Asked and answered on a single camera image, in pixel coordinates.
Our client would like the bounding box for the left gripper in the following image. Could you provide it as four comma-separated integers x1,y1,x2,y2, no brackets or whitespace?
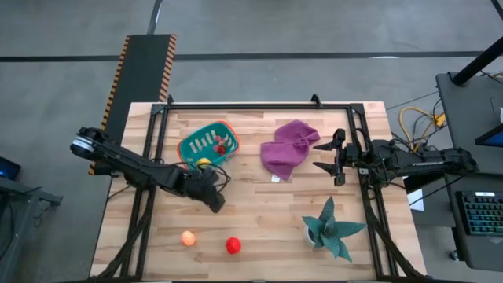
183,167,227,214

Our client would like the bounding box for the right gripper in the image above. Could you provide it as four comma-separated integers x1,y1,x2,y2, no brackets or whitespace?
312,128,373,187

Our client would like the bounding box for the teal basket with orange rim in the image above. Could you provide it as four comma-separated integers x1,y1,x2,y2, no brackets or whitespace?
176,120,242,173

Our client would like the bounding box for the round red fruit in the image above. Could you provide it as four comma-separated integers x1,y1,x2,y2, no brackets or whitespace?
225,236,242,255

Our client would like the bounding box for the purple cloth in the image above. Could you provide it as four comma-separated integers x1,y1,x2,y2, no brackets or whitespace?
260,119,321,182

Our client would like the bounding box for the teal artificial plant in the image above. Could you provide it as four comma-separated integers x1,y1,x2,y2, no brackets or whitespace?
301,195,369,263

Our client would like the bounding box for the black cart bar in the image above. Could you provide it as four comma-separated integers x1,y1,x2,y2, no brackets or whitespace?
404,172,449,194

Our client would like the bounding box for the white paper sheet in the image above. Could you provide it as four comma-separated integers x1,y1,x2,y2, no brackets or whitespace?
406,188,425,212

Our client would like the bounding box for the black hazard-striped floor mat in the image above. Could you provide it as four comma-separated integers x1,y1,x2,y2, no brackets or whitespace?
88,34,178,177

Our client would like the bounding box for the grey cart top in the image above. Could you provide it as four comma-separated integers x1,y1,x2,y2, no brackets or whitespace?
435,72,503,176

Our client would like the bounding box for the backlit black keyboard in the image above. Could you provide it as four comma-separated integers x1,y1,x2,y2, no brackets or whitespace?
455,191,503,237

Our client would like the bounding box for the blue screen device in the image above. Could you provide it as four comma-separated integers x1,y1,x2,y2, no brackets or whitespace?
474,124,503,149

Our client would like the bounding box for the grey keyboard shelf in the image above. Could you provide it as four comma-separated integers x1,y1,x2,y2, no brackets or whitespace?
443,171,503,272

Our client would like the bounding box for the black diagonal pole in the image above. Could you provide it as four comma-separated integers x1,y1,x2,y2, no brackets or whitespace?
451,37,503,86

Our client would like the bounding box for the grey metal stand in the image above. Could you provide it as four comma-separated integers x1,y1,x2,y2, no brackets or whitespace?
0,176,64,283

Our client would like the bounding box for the dark blue glowing device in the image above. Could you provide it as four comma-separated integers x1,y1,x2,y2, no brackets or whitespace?
0,156,23,181

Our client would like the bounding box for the black aluminium frame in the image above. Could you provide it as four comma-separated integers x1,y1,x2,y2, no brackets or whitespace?
89,94,429,282

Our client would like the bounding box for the yellow cable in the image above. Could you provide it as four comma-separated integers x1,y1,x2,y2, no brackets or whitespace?
399,106,447,153

